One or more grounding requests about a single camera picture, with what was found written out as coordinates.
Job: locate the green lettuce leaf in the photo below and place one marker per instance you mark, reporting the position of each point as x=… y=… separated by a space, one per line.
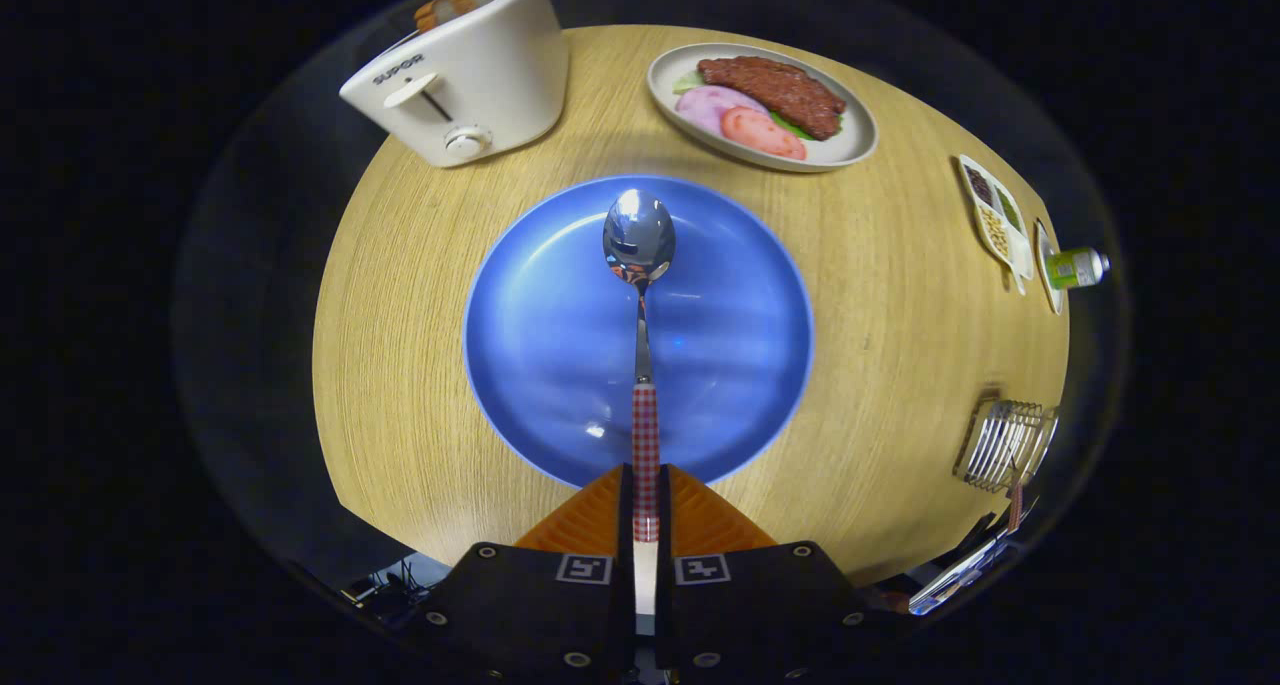
x=788 y=123

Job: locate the silver bottle with green label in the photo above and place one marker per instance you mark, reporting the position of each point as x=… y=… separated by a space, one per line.
x=1075 y=268

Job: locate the blue round plate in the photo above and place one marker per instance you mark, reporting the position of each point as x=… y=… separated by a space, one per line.
x=730 y=345

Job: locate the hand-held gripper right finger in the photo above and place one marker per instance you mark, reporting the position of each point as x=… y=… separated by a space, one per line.
x=665 y=525

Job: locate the stack of printed papers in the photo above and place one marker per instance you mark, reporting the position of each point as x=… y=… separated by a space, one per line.
x=960 y=575

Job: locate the grey plate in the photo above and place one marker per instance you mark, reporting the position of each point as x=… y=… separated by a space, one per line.
x=850 y=145

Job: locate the pink ham slice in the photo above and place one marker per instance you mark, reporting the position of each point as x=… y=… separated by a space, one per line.
x=710 y=105

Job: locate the white toaster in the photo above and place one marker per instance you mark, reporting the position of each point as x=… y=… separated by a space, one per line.
x=500 y=75

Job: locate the toasted bread slices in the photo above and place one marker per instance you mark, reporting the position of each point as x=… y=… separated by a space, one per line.
x=455 y=5

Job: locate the pile of dark red beans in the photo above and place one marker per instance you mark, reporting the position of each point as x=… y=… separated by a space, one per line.
x=978 y=185

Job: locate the red tomato slice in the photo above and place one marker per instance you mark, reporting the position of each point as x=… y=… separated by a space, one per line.
x=765 y=133

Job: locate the pile of yellow soybeans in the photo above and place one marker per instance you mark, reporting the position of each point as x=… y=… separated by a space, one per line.
x=993 y=232

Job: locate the white divided dish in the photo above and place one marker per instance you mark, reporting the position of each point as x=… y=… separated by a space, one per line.
x=1020 y=260

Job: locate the brown steak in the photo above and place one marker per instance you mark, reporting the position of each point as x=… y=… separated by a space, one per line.
x=780 y=90

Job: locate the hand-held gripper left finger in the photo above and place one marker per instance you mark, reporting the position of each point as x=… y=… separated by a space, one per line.
x=625 y=525

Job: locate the pile of green beans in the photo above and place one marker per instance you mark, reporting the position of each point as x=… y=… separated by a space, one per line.
x=1010 y=210

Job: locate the white coaster dish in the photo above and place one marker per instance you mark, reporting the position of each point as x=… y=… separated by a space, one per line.
x=1048 y=295

